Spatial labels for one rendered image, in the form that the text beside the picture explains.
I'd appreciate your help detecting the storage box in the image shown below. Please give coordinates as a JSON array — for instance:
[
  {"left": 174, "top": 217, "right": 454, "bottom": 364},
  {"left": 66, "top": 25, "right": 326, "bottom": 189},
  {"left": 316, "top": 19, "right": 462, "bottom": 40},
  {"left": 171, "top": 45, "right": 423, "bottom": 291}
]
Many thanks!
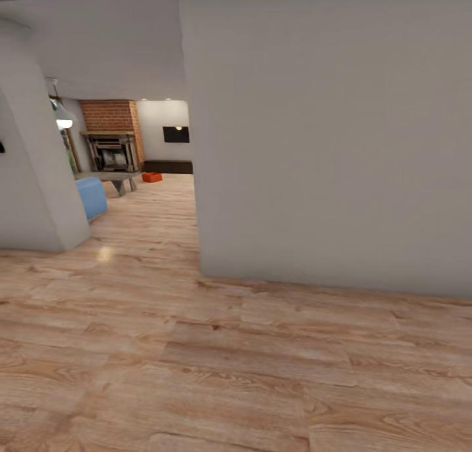
[{"left": 142, "top": 173, "right": 163, "bottom": 183}]

